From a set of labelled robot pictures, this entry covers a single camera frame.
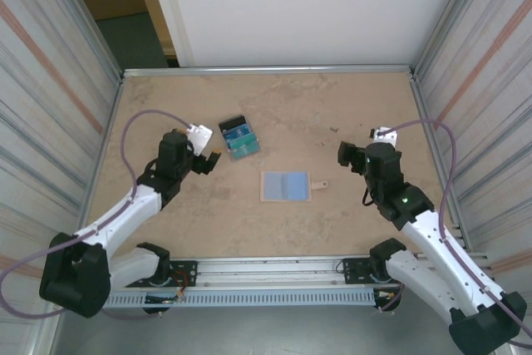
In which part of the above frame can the aluminium mounting rail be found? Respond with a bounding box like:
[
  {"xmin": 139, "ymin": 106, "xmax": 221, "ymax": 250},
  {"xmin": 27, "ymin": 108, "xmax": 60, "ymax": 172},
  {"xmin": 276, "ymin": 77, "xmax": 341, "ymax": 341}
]
[{"xmin": 106, "ymin": 251, "xmax": 498, "ymax": 293}]

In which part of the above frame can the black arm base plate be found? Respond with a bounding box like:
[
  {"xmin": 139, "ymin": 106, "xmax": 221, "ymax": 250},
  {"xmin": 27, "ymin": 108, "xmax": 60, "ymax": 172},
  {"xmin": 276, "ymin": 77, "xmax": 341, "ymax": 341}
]
[
  {"xmin": 123, "ymin": 259, "xmax": 199, "ymax": 288},
  {"xmin": 337, "ymin": 257, "xmax": 416, "ymax": 288}
]

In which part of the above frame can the light blue card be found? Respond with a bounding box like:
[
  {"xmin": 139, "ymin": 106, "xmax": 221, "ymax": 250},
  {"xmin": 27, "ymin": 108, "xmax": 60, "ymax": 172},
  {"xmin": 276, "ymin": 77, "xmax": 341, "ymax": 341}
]
[{"xmin": 259, "ymin": 170, "xmax": 329, "ymax": 203}]

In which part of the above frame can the clear acrylic card box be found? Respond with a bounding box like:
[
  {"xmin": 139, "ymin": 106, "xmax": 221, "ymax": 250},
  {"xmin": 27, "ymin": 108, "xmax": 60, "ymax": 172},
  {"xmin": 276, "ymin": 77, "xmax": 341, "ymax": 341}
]
[{"xmin": 217, "ymin": 113, "xmax": 263, "ymax": 164}]

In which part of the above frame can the blue card with print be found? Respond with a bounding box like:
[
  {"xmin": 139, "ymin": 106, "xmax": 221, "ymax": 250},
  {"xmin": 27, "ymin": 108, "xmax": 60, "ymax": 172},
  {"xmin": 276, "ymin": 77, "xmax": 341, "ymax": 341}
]
[{"xmin": 222, "ymin": 128, "xmax": 254, "ymax": 143}]

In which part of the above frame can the small green circuit board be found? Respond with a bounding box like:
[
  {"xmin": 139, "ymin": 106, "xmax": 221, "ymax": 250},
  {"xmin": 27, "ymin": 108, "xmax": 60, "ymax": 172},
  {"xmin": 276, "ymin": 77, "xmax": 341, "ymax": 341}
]
[{"xmin": 144, "ymin": 294, "xmax": 186, "ymax": 304}]

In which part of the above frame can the grey metal shelf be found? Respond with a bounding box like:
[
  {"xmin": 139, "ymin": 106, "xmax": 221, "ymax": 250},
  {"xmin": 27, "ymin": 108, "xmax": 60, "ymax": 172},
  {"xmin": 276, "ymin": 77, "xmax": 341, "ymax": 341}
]
[{"xmin": 57, "ymin": 307, "xmax": 462, "ymax": 355}]

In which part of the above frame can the translucent corrugated enclosure panel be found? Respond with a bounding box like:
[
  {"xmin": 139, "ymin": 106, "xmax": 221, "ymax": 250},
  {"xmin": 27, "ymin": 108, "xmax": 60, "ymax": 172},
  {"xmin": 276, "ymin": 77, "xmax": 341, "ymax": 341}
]
[
  {"xmin": 0, "ymin": 0, "xmax": 122, "ymax": 327},
  {"xmin": 415, "ymin": 0, "xmax": 532, "ymax": 323}
]

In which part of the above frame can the black card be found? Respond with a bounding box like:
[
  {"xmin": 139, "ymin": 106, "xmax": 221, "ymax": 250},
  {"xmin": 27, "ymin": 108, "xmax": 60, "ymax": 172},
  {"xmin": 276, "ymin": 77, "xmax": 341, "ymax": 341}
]
[{"xmin": 219, "ymin": 114, "xmax": 247, "ymax": 132}]

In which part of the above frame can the aluminium table edge bar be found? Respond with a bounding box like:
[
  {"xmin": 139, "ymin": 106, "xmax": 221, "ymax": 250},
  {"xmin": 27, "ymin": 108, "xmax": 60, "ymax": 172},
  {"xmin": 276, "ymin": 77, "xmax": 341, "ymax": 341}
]
[
  {"xmin": 410, "ymin": 76, "xmax": 473, "ymax": 252},
  {"xmin": 74, "ymin": 76, "xmax": 126, "ymax": 259}
]

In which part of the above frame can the green card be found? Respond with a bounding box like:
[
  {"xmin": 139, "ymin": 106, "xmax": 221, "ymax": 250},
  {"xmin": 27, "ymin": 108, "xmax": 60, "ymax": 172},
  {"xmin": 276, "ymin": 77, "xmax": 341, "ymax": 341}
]
[{"xmin": 229, "ymin": 138, "xmax": 261, "ymax": 161}]

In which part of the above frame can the aluminium frame crossbar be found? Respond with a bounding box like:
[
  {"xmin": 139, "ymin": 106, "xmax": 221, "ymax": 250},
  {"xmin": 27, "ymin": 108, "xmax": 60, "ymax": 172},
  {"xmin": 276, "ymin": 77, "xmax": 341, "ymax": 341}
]
[{"xmin": 121, "ymin": 65, "xmax": 418, "ymax": 78}]

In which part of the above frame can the aluminium frame post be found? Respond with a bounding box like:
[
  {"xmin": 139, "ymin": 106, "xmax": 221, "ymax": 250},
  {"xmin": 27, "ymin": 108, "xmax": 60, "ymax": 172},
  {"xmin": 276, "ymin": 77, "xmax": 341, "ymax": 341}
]
[
  {"xmin": 49, "ymin": 0, "xmax": 126, "ymax": 84},
  {"xmin": 413, "ymin": 0, "xmax": 494, "ymax": 81}
]

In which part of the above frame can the grey slotted cable duct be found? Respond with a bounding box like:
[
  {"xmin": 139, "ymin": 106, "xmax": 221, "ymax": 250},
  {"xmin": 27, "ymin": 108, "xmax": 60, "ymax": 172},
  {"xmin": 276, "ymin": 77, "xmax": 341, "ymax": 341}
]
[{"xmin": 103, "ymin": 290, "xmax": 377, "ymax": 309}]

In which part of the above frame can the white door frame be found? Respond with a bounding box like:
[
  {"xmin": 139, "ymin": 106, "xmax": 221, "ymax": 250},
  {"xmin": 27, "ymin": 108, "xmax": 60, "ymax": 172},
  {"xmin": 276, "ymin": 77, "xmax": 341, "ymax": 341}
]
[{"xmin": 143, "ymin": 0, "xmax": 196, "ymax": 68}]

